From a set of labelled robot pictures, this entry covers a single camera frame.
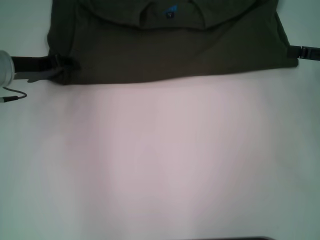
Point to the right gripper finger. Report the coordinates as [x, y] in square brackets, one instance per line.
[300, 52]

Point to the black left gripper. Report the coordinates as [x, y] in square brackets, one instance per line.
[32, 66]

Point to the dark green printed t-shirt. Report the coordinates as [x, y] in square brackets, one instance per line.
[175, 50]

